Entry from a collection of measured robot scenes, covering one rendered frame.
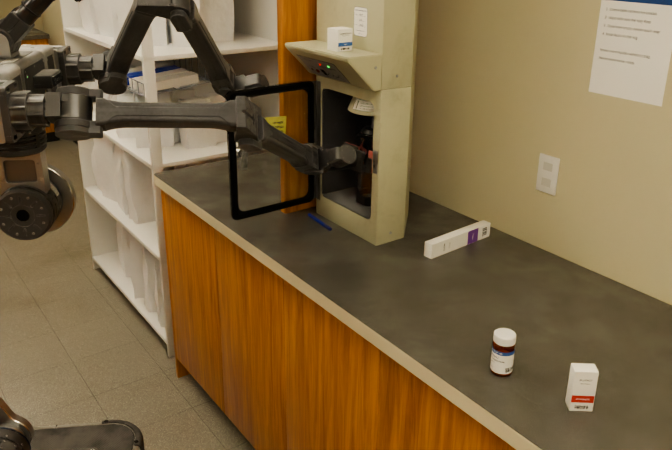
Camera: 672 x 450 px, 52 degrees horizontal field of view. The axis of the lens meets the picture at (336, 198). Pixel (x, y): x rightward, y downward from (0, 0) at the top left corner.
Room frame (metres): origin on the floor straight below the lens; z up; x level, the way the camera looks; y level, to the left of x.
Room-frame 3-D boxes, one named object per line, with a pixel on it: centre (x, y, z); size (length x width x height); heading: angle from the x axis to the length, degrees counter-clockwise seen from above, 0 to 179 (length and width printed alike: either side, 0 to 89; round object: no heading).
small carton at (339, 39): (1.94, -0.01, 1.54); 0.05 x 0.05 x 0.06; 37
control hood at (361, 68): (1.98, 0.02, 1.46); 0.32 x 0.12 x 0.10; 36
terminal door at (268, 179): (2.03, 0.20, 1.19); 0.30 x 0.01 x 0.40; 127
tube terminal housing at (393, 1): (2.08, -0.13, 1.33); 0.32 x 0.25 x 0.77; 36
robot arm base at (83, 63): (1.94, 0.73, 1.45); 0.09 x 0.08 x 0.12; 8
